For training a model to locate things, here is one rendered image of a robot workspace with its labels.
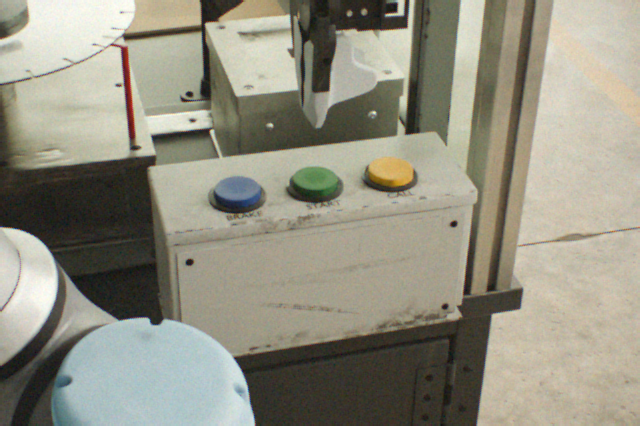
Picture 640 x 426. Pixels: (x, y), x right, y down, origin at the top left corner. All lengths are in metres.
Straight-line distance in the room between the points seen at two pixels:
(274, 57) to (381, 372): 0.35
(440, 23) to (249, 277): 0.30
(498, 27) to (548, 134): 1.96
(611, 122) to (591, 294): 0.76
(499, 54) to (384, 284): 0.23
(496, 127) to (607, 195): 1.71
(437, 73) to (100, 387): 0.54
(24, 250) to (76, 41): 0.43
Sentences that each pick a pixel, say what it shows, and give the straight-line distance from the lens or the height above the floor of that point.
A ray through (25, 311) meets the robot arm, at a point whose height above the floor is 0.99.
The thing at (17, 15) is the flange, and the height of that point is 0.96.
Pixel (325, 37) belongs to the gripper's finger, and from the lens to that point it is 0.85.
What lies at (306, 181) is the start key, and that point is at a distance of 0.95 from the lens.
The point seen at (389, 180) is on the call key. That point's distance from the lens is 0.96.
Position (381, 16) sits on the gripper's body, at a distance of 0.86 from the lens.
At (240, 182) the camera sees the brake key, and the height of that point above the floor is 0.91.
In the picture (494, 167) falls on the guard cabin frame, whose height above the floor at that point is 0.90.
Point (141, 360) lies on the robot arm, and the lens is 0.67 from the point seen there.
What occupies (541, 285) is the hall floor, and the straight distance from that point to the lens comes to 2.36.
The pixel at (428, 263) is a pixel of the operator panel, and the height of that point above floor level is 0.82.
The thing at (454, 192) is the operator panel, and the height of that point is 0.90.
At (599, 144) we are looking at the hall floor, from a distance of 2.90.
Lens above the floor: 1.42
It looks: 34 degrees down
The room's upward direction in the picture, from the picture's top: 1 degrees clockwise
